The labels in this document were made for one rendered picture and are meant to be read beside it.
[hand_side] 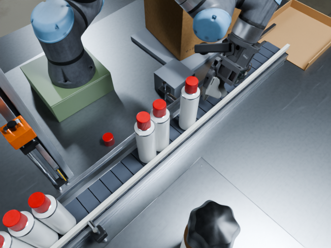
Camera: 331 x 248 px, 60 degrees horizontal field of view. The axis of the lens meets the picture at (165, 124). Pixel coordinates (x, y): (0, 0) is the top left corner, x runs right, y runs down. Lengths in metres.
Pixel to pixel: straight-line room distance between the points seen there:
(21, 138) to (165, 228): 0.41
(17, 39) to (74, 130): 0.54
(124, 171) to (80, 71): 0.35
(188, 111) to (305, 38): 0.71
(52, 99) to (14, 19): 2.09
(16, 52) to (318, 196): 1.19
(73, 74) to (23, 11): 2.17
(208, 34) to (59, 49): 0.44
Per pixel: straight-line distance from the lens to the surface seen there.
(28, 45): 1.33
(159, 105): 0.68
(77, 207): 0.82
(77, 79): 0.95
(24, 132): 0.57
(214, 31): 0.64
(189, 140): 0.87
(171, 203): 0.79
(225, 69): 0.81
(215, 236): 0.47
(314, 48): 1.33
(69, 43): 0.89
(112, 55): 1.18
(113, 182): 0.82
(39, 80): 1.04
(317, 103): 1.14
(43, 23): 0.86
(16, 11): 3.10
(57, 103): 0.96
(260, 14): 0.77
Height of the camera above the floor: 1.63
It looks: 57 degrees down
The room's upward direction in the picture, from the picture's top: straight up
